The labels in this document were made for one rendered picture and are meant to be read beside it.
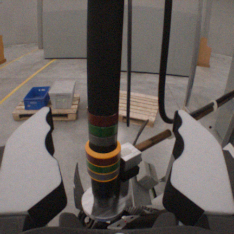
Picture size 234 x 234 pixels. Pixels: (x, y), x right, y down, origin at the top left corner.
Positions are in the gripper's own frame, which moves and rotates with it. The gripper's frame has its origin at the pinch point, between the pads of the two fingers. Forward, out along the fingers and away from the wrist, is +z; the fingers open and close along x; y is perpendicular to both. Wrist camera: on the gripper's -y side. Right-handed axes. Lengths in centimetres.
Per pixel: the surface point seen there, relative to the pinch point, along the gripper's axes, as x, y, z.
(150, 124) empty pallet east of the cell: 68, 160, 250
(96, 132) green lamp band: -1.6, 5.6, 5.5
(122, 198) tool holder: 2.1, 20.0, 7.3
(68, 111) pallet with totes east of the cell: -70, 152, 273
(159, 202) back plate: 20, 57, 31
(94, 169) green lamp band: -1.9, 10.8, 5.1
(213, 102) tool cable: 23.1, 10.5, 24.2
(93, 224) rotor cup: -3.9, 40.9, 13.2
